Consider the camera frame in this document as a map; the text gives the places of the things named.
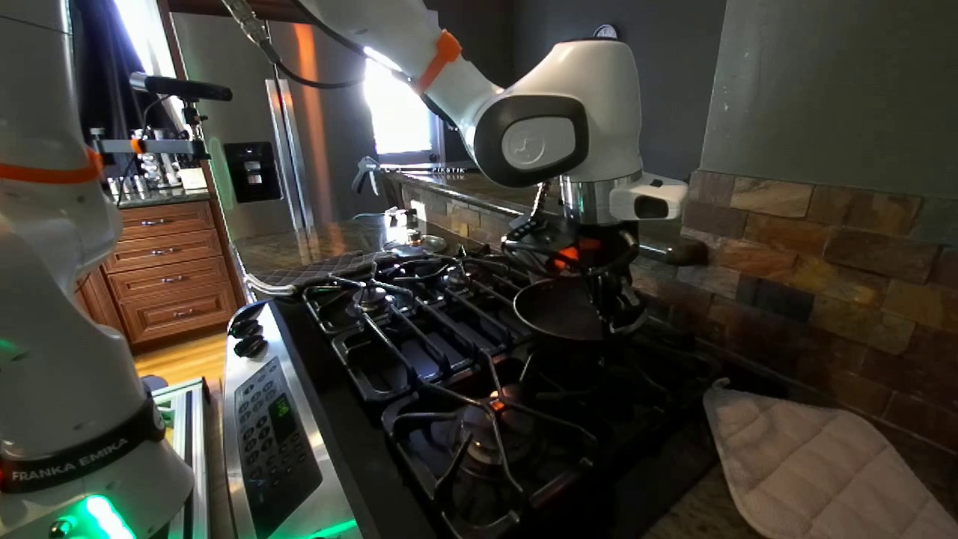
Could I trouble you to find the black stove knob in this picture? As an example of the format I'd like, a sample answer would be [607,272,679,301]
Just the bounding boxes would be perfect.
[237,334,272,362]
[225,301,272,338]

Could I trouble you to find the small dark frying pan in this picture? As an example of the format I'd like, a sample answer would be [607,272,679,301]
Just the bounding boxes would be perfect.
[510,275,630,347]

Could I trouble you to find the small white countertop jar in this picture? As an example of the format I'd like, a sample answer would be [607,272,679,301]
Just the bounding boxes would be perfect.
[383,203,429,244]

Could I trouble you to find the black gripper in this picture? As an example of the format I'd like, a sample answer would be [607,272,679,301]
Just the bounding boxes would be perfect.
[535,218,649,338]

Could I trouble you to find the round stove burner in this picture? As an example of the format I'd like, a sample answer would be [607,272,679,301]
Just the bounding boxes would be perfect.
[347,283,401,317]
[444,418,528,485]

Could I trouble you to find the stand with orange clamps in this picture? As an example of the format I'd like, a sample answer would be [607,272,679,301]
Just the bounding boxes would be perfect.
[83,99,219,203]

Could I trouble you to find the white quilted pot holder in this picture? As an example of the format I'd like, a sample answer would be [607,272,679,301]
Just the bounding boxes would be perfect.
[700,383,958,539]

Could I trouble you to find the stainless steel refrigerator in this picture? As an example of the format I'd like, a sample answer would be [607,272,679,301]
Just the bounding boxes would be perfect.
[166,9,377,218]

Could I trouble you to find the black gas stove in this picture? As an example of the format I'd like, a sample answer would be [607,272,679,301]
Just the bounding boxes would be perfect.
[219,238,791,539]

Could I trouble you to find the bright window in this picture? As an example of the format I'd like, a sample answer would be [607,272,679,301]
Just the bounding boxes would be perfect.
[359,43,438,159]
[107,0,180,84]

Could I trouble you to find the wooden drawer cabinet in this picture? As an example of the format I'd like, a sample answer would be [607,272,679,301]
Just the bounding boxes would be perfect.
[76,196,249,352]

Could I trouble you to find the black ladder-shaped stove grate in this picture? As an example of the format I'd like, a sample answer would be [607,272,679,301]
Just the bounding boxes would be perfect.
[327,283,601,406]

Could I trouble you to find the chrome kitchen faucet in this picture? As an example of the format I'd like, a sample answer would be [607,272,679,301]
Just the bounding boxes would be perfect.
[350,157,401,200]

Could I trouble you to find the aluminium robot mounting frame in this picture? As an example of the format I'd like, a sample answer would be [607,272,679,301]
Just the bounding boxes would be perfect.
[145,374,216,539]

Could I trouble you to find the black cast iron stove grate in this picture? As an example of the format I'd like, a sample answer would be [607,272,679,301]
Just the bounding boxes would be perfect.
[296,245,519,338]
[381,334,715,534]

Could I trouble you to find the black camera bar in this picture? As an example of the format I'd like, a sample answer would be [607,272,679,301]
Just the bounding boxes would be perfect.
[128,70,237,106]

